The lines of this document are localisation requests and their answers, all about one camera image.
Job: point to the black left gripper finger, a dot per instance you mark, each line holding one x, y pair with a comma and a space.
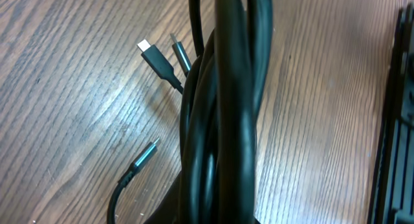
392, 191

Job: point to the black USB cable metallic plugs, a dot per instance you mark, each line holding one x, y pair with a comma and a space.
167, 211

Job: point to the black USB cable matte plugs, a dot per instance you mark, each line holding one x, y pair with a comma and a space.
234, 82

